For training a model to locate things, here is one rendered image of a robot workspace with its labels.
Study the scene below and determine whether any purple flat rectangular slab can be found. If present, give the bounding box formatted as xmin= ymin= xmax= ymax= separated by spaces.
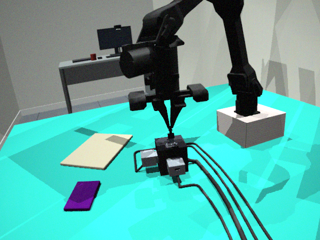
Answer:
xmin=63 ymin=180 xmax=101 ymax=211

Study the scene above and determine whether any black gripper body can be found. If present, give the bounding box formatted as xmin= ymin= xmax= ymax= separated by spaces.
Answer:
xmin=128 ymin=67 xmax=209 ymax=111

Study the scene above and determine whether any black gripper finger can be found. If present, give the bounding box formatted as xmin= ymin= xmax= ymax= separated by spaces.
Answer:
xmin=170 ymin=99 xmax=187 ymax=128
xmin=152 ymin=103 xmax=170 ymax=129

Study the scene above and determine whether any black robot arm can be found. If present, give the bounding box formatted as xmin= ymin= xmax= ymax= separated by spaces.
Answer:
xmin=119 ymin=0 xmax=263 ymax=117

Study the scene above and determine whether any beige flat rectangular board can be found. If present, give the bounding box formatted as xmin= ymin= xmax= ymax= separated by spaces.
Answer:
xmin=60 ymin=133 xmax=133 ymax=170

